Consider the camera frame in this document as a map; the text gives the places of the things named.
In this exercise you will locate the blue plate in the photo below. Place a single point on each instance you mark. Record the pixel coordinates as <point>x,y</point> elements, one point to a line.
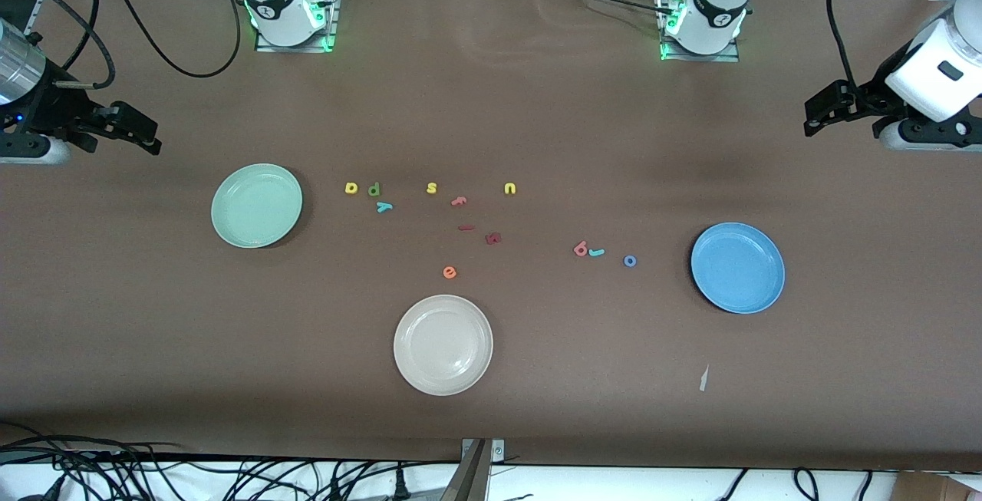
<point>737,268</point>

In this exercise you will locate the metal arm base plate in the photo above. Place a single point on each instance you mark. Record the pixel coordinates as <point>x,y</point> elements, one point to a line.
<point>702,58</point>
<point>295,49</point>

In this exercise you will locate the brown cardboard box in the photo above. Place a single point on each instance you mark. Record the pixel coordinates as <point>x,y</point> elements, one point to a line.
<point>928,489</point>

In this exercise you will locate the small metal table bracket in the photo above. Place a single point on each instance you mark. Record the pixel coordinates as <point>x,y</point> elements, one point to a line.
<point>497,451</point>

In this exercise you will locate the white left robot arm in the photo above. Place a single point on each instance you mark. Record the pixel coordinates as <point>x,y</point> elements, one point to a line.
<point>717,2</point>

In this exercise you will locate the green plate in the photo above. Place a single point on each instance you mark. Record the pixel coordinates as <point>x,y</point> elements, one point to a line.
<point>257,206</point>

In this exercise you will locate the beige plate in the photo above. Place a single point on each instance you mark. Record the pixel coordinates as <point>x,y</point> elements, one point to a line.
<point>443,345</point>

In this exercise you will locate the white paper scrap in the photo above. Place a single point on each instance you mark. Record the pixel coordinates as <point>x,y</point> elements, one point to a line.
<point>703,378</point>

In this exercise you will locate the grey metal profile leg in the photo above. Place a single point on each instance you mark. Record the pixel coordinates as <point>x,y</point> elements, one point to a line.
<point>468,482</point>

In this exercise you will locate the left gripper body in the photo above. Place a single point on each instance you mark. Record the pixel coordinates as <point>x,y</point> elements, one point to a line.
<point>874,93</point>

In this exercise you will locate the brown table cover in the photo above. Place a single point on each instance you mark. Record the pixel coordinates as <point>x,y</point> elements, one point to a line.
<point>537,102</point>

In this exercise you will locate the dark red letter k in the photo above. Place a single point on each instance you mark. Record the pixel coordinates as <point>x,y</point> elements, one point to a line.
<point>493,238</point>

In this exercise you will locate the pink letter b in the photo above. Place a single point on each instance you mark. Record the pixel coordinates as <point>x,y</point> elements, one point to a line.
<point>581,248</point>

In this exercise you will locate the black power plug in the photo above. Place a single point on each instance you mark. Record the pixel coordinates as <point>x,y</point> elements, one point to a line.
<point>399,486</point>

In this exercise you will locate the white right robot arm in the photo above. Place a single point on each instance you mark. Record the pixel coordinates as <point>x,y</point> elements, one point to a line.
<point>280,2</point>

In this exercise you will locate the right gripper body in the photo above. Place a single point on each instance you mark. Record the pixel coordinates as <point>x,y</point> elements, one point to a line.
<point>54,107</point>

